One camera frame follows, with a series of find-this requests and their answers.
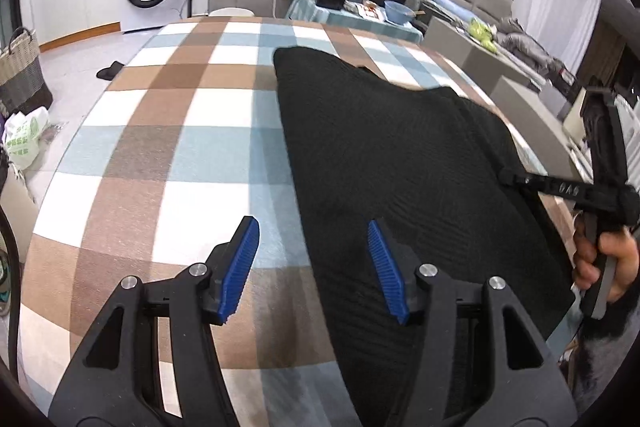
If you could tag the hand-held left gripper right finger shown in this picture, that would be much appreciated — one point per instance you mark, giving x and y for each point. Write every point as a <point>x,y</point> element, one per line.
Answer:
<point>387,272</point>

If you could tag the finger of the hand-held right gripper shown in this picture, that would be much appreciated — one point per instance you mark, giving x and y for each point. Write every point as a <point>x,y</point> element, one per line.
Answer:
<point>545,186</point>

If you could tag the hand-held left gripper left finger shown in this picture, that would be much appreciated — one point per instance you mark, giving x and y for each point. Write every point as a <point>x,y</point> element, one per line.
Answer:
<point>240,267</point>

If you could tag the black knit sweater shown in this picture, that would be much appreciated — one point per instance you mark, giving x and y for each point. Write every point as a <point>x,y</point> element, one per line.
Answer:
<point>495,132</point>
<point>375,147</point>

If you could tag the person's right forearm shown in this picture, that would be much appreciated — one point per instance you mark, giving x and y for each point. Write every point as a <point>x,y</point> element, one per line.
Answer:
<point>610,347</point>

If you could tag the grey clothes pile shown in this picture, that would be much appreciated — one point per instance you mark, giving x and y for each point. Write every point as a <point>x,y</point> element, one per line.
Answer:
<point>530,49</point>

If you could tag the person's right hand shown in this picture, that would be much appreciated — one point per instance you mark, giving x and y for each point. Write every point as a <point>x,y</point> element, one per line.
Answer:
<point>622,262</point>

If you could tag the checked tablecloth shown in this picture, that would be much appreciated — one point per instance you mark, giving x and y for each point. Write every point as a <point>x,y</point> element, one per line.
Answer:
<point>150,132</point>

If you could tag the green toy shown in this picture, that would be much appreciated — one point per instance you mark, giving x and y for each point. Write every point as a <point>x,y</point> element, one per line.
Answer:
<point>481,34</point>

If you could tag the light blue rolled pillow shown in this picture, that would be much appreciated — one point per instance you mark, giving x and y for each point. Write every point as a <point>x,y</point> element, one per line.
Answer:
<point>450,7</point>

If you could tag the blue bowl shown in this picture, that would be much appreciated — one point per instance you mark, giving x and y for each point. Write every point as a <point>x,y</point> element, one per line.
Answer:
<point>397,12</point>

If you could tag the black slipper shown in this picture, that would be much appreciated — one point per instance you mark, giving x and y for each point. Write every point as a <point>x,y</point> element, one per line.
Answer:
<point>110,71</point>

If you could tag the plate with food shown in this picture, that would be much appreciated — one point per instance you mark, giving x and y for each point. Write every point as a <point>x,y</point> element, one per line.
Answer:
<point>371,11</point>

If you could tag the white green-print plastic bag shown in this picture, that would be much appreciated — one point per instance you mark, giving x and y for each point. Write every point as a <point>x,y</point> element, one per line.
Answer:
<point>25,137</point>

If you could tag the white round stool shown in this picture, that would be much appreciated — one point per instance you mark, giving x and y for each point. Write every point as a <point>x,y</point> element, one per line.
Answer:
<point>230,12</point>

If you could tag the teal-clothed side table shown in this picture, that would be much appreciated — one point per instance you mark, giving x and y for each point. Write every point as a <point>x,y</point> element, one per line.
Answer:
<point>310,12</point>

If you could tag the woven laundry basket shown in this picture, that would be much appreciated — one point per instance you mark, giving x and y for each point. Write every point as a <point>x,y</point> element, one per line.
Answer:
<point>22,77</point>

